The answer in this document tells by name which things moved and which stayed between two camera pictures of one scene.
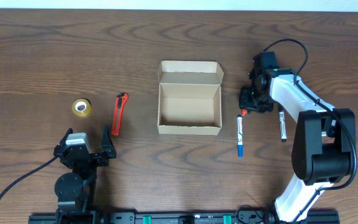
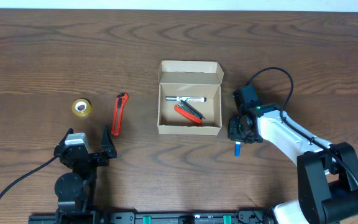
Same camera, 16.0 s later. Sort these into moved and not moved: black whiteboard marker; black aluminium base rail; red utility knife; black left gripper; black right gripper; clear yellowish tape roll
Moved: black right gripper; black whiteboard marker
Not moved: black left gripper; clear yellowish tape roll; red utility knife; black aluminium base rail
